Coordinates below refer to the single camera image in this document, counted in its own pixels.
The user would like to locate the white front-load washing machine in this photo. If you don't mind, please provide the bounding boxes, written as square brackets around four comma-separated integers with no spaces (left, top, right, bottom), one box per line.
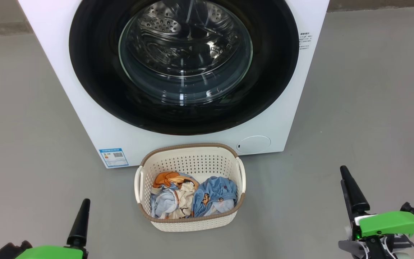
[17,0,330,169]

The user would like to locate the cream perforated laundry basket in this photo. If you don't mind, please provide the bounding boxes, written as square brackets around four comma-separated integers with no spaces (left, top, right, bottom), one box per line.
[134,143,246,232]

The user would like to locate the round white filter cover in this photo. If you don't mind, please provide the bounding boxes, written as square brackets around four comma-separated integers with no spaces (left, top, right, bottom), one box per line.
[236,136,271,155]

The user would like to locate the blue energy label sticker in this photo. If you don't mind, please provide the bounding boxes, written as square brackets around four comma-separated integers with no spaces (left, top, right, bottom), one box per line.
[99,148,129,168]

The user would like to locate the orange blue cream printed garment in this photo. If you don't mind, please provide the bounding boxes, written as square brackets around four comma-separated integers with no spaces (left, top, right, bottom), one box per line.
[151,172,200,219]

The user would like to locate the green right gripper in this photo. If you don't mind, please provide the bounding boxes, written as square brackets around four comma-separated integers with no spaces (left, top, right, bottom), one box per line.
[340,165,414,259]

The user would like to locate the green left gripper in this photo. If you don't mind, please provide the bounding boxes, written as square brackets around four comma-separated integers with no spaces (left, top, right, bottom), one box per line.
[15,199,91,259]

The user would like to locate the black round glass washer door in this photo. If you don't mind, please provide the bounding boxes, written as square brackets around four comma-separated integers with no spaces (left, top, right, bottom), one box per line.
[69,0,300,136]

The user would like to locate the blue printed shorts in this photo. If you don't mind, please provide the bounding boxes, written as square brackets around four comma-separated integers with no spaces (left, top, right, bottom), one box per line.
[193,176,238,217]

